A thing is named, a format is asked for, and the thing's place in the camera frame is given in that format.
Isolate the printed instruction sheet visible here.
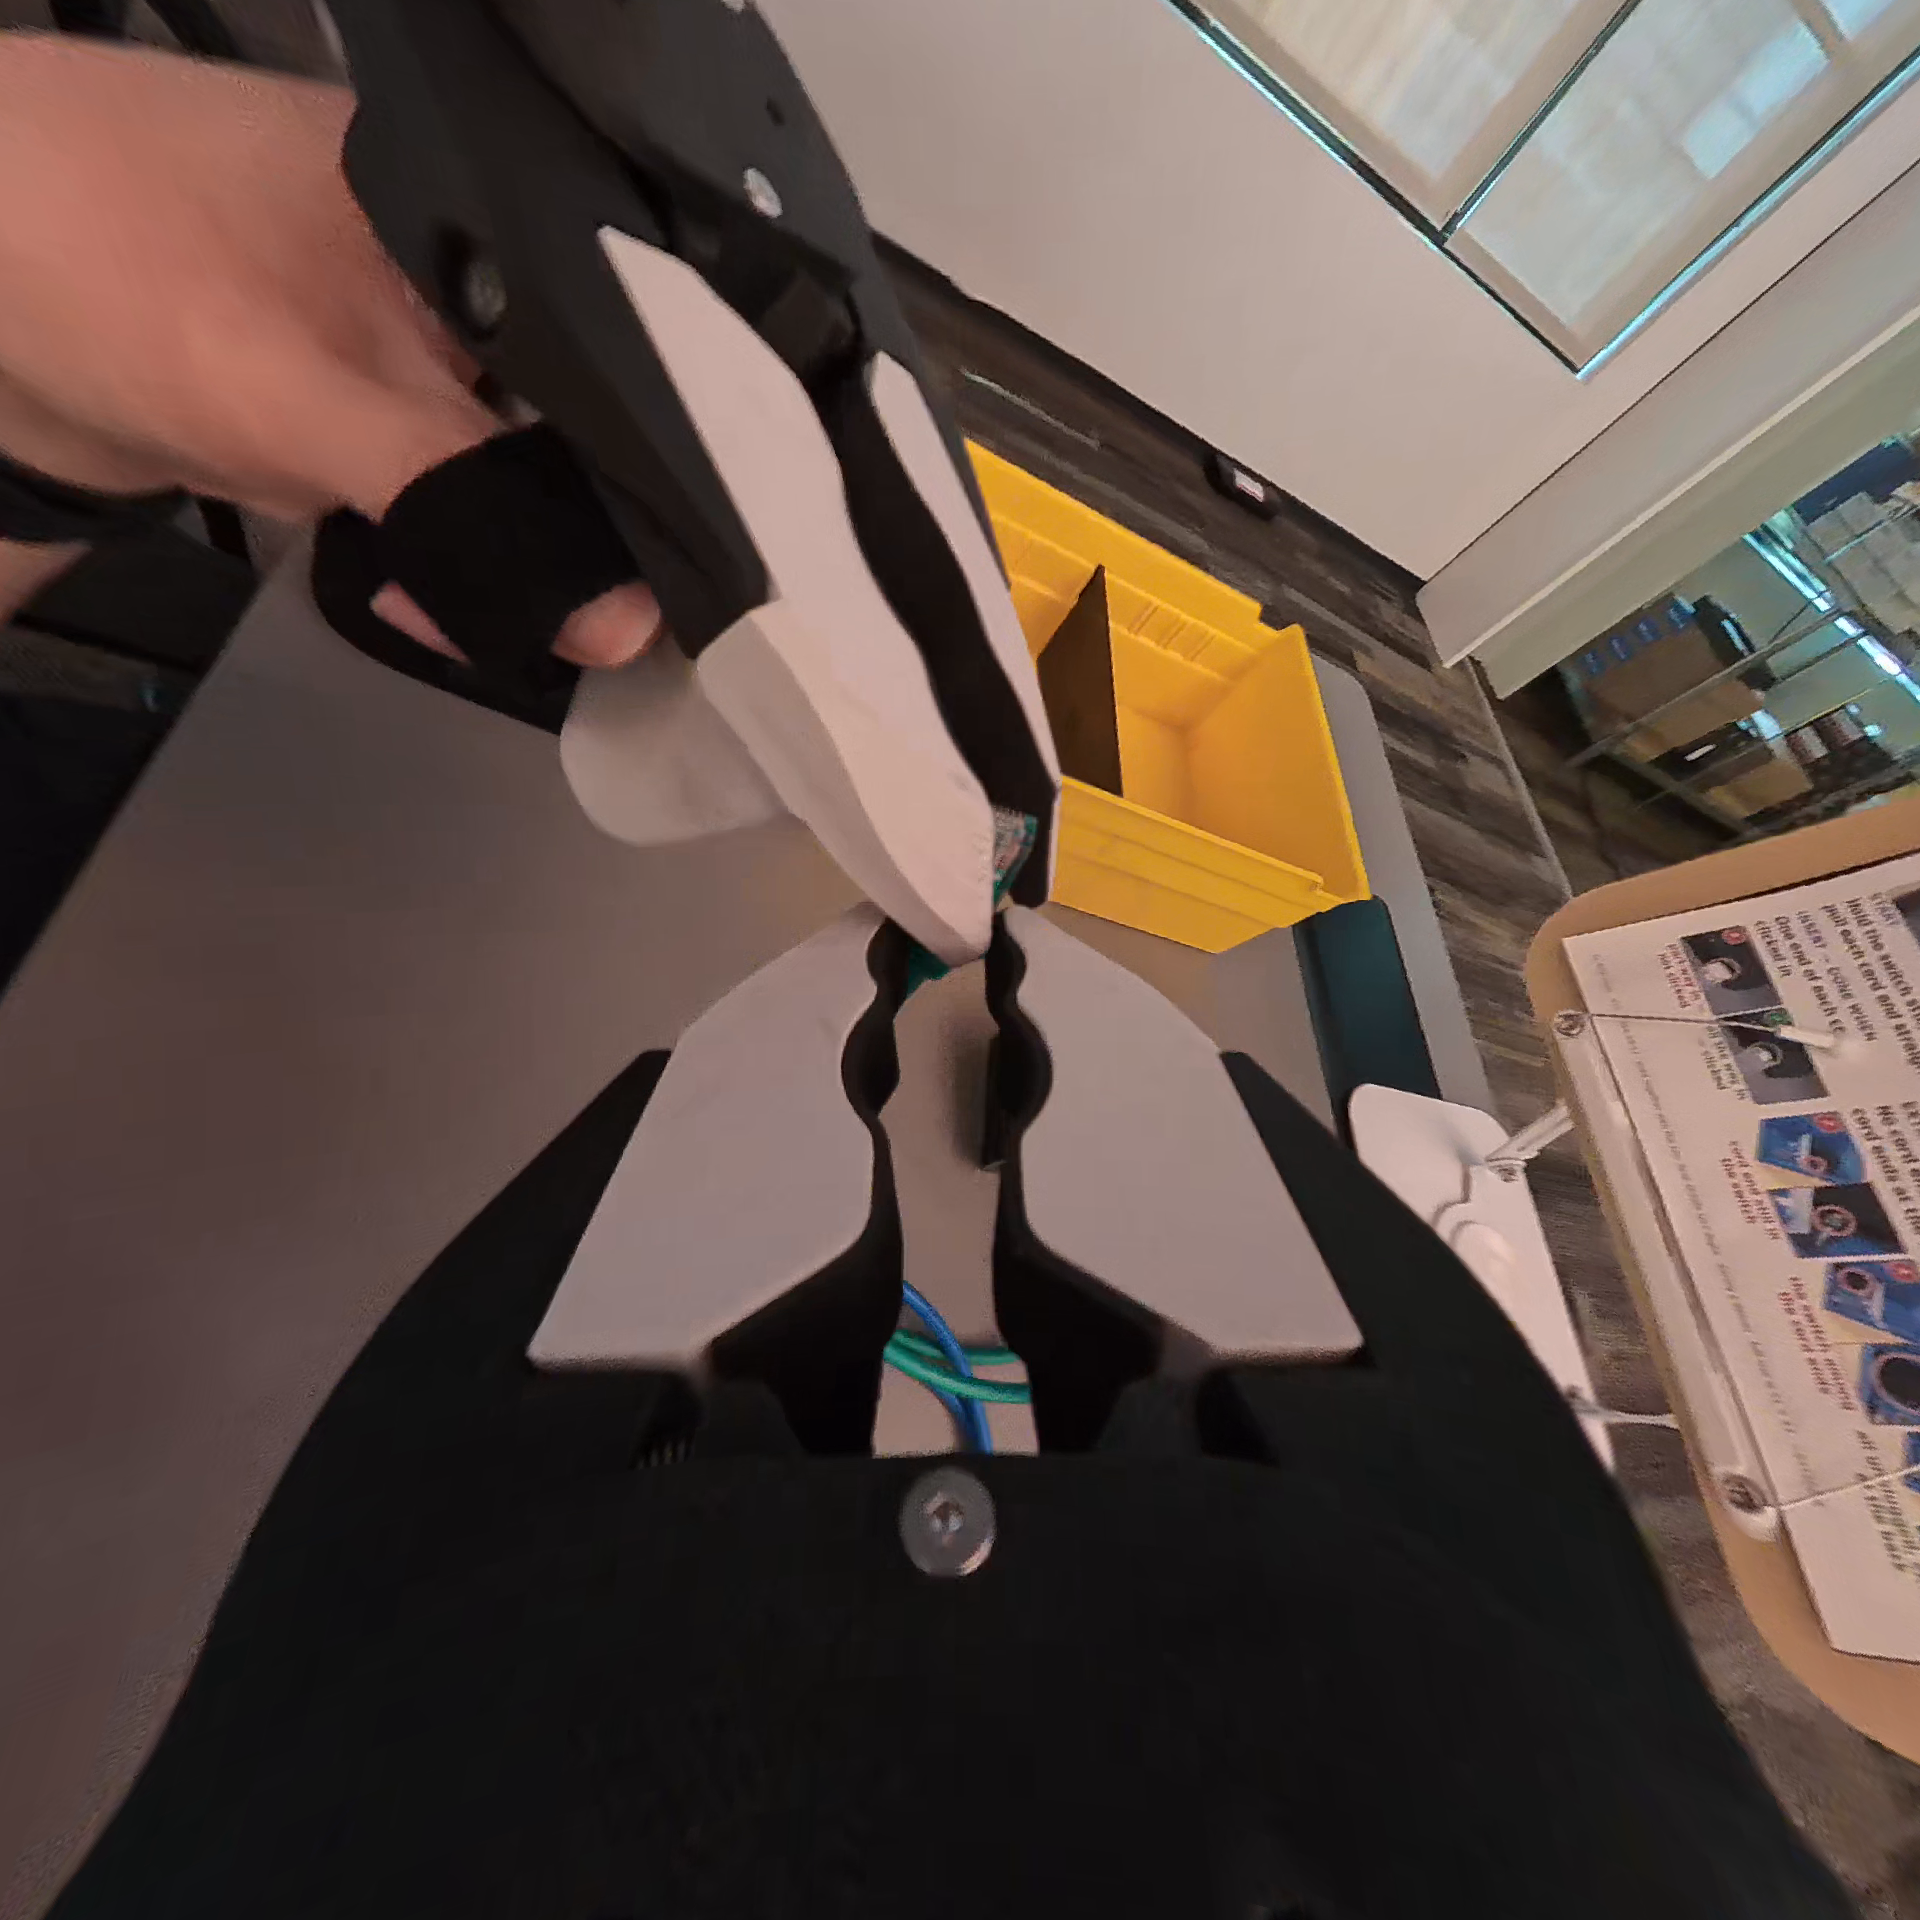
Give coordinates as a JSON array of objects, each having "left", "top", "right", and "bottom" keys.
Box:
[{"left": 1563, "top": 849, "right": 1920, "bottom": 1660}]

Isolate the metal storage shelf with boxes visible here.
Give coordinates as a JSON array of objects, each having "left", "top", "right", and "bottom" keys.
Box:
[{"left": 1559, "top": 434, "right": 1920, "bottom": 828}]

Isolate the white stand base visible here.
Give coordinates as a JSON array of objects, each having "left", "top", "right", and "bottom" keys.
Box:
[{"left": 1347, "top": 1084, "right": 1623, "bottom": 1478}]

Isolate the yellow storage bin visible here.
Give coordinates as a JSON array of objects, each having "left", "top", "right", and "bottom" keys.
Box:
[{"left": 960, "top": 434, "right": 1375, "bottom": 955}]

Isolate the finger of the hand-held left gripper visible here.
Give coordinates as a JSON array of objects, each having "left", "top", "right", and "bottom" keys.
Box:
[
  {"left": 822, "top": 353, "right": 1065, "bottom": 913},
  {"left": 596, "top": 223, "right": 1003, "bottom": 964}
]

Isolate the blue ethernet cable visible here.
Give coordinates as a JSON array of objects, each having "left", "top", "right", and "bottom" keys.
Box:
[{"left": 901, "top": 1281, "right": 1003, "bottom": 1457}]

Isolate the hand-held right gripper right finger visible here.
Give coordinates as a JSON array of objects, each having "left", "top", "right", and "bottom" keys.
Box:
[{"left": 982, "top": 907, "right": 1367, "bottom": 1453}]

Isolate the person's left hand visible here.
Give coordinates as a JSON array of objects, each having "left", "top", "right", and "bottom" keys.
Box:
[{"left": 0, "top": 33, "right": 664, "bottom": 671}]

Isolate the green ethernet cable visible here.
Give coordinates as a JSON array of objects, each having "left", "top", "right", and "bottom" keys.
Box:
[{"left": 881, "top": 807, "right": 1043, "bottom": 1407}]

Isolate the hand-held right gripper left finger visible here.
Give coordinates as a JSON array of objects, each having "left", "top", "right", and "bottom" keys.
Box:
[{"left": 525, "top": 907, "right": 910, "bottom": 1457}]

